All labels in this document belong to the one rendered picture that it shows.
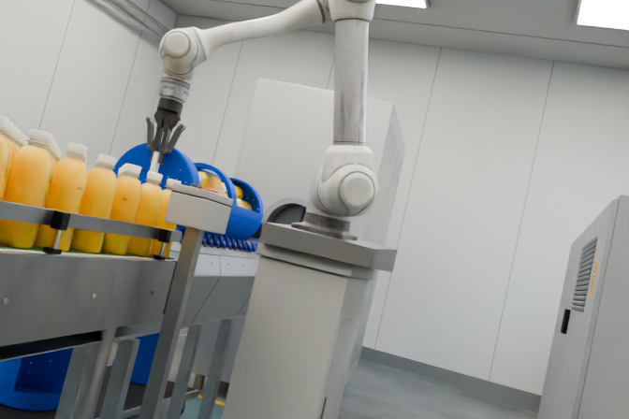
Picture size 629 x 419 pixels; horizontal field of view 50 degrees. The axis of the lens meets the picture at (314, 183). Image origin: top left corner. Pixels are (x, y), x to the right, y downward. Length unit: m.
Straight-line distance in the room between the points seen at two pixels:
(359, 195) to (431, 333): 5.12
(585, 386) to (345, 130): 1.22
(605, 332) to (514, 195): 4.53
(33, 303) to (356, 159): 1.01
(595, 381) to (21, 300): 1.89
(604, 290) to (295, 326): 1.09
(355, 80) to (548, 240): 5.10
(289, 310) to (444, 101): 5.34
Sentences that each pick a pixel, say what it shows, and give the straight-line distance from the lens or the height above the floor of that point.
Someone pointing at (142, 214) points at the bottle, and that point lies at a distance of 1.77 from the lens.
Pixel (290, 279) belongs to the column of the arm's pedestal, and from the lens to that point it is 2.11.
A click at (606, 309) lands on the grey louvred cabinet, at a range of 2.55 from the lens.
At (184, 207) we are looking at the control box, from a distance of 1.70.
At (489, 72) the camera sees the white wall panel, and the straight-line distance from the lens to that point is 7.28.
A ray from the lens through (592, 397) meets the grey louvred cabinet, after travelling 2.56.
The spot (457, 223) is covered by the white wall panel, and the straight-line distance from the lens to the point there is 6.98.
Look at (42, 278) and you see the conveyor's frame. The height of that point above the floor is 0.85.
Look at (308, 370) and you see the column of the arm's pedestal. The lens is 2.10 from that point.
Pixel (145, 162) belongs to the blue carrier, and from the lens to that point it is 2.19.
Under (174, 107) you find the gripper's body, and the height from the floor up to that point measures 1.34.
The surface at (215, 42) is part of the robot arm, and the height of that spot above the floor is 1.53.
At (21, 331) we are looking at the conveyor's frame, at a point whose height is 0.76.
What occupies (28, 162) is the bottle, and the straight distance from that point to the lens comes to 1.32.
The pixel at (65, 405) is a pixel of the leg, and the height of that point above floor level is 0.39.
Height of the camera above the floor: 1.02
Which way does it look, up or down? 5 degrees up
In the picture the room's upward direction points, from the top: 13 degrees clockwise
